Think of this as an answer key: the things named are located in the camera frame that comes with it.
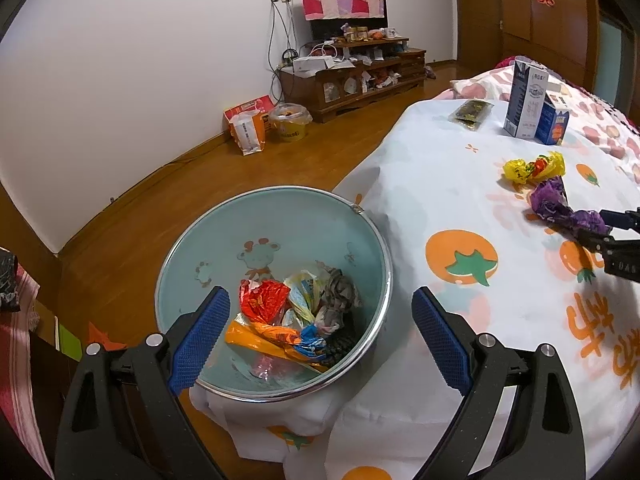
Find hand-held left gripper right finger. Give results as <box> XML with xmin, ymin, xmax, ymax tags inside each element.
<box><xmin>411</xmin><ymin>286</ymin><xmax>587</xmax><ymax>480</ymax></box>

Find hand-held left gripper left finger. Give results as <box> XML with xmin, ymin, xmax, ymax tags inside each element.
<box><xmin>54</xmin><ymin>286</ymin><xmax>232</xmax><ymax>480</ymax></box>

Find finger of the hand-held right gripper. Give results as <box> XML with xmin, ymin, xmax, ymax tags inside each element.
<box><xmin>597</xmin><ymin>206</ymin><xmax>640</xmax><ymax>234</ymax></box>
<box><xmin>575</xmin><ymin>230</ymin><xmax>640</xmax><ymax>281</ymax></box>

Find purple wrapper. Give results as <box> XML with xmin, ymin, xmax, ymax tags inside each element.
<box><xmin>529</xmin><ymin>177</ymin><xmax>609</xmax><ymax>237</ymax></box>

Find red orange wrapper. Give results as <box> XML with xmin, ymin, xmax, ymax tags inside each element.
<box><xmin>238</xmin><ymin>280</ymin><xmax>292</xmax><ymax>327</ymax></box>

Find black foam net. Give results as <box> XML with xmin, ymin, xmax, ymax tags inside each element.
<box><xmin>320</xmin><ymin>334</ymin><xmax>362</xmax><ymax>367</ymax></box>

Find blue wrapper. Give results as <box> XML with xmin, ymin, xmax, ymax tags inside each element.
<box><xmin>298</xmin><ymin>323</ymin><xmax>329</xmax><ymax>357</ymax></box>

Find pale green plastic bag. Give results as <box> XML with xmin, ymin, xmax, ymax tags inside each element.
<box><xmin>284</xmin><ymin>270</ymin><xmax>327</xmax><ymax>322</ymax></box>

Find light blue cartoon basin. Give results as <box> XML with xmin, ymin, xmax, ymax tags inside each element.
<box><xmin>155</xmin><ymin>186</ymin><xmax>394</xmax><ymax>404</ymax></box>

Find orange paper piece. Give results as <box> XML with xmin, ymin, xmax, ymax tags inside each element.
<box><xmin>87</xmin><ymin>322</ymin><xmax>127</xmax><ymax>354</ymax></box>

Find pink floral quilt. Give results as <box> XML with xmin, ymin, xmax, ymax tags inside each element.
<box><xmin>446</xmin><ymin>61</ymin><xmax>640</xmax><ymax>187</ymax></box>

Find yellow wrapper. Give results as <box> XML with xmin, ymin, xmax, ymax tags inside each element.
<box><xmin>502</xmin><ymin>152</ymin><xmax>567</xmax><ymax>184</ymax></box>

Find small blue carton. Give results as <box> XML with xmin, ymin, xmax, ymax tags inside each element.
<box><xmin>533</xmin><ymin>92</ymin><xmax>571</xmax><ymax>146</ymax></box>

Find green paper piece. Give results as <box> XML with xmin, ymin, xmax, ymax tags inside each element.
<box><xmin>54</xmin><ymin>314</ymin><xmax>84</xmax><ymax>362</ymax></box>

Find white orange-print tablecloth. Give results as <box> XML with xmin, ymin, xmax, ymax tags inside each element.
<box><xmin>189</xmin><ymin>97</ymin><xmax>640</xmax><ymax>480</ymax></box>

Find tall blue white carton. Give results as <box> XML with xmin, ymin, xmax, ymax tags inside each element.
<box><xmin>502</xmin><ymin>59</ymin><xmax>551</xmax><ymax>139</ymax></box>

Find dark wooden furniture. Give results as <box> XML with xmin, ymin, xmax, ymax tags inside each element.
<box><xmin>27</xmin><ymin>327</ymin><xmax>83</xmax><ymax>480</ymax></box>

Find frosted glass door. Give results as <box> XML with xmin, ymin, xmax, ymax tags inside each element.
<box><xmin>594</xmin><ymin>12</ymin><xmax>634</xmax><ymax>107</ymax></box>

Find pink striped cloth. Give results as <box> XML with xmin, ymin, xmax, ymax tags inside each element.
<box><xmin>0</xmin><ymin>259</ymin><xmax>57</xmax><ymax>480</ymax></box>

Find dark green snack packet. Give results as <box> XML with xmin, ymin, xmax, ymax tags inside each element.
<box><xmin>448</xmin><ymin>99</ymin><xmax>495</xmax><ymax>130</ymax></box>

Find wooden wardrobe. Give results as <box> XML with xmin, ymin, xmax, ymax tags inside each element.
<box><xmin>452</xmin><ymin>0</ymin><xmax>640</xmax><ymax>122</ymax></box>

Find yellow plastic bucket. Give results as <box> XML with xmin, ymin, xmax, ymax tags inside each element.
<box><xmin>268</xmin><ymin>102</ymin><xmax>314</xmax><ymax>144</ymax></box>

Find orange white paper bag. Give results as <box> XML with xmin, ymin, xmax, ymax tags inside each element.
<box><xmin>223</xmin><ymin>97</ymin><xmax>274</xmax><ymax>137</ymax></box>

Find wooden door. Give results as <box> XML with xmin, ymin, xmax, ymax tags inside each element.
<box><xmin>452</xmin><ymin>0</ymin><xmax>504</xmax><ymax>69</ymax></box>

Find wooden television cabinet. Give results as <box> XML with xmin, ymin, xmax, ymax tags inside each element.
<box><xmin>277</xmin><ymin>37</ymin><xmax>427</xmax><ymax>124</ymax></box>

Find white flat box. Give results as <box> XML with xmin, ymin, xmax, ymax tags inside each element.
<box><xmin>292</xmin><ymin>54</ymin><xmax>335</xmax><ymax>74</ymax></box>

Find black television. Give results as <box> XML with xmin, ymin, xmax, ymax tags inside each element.
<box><xmin>302</xmin><ymin>0</ymin><xmax>389</xmax><ymax>44</ymax></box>

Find pink patchwork cloth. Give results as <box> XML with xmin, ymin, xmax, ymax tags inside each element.
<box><xmin>298</xmin><ymin>0</ymin><xmax>387</xmax><ymax>22</ymax></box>

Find hanging cables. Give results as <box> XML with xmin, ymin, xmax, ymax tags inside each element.
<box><xmin>267</xmin><ymin>2</ymin><xmax>302</xmax><ymax>107</ymax></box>

